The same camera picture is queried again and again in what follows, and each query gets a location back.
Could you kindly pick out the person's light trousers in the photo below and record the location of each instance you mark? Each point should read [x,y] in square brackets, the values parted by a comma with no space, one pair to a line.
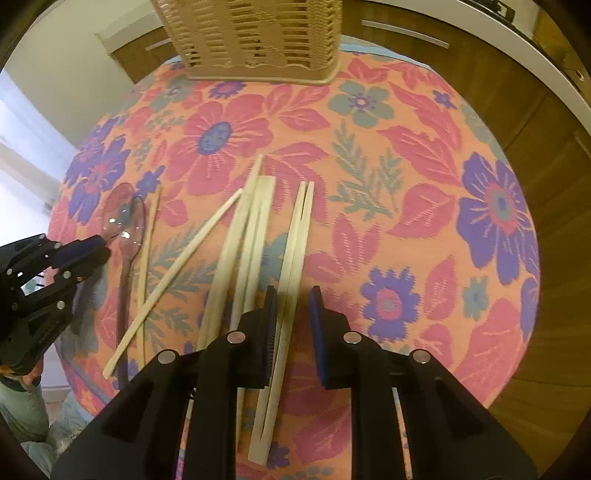
[21,408]

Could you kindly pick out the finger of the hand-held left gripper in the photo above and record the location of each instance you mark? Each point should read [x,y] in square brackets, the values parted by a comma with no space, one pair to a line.
[64,300]
[85,251]

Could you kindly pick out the wooden chopstick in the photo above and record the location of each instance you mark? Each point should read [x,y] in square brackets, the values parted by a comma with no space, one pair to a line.
[291,277]
[184,263]
[264,230]
[302,258]
[249,249]
[233,240]
[147,258]

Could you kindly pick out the clear plastic spoon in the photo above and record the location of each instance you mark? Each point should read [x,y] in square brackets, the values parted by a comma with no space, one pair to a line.
[117,207]
[135,230]

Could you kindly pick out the floral orange tablecloth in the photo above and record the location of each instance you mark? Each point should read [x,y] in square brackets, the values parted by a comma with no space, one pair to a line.
[369,194]

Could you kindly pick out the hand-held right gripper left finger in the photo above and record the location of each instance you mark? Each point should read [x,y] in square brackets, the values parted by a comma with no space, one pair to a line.
[270,334]

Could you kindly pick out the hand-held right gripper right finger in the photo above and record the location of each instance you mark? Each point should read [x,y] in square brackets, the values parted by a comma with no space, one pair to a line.
[317,337]

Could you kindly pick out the white kitchen countertop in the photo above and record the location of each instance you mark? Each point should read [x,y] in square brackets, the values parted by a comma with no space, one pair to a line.
[545,60]

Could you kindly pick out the beige plastic utensil basket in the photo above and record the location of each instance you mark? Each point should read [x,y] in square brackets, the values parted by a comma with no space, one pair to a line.
[258,41]

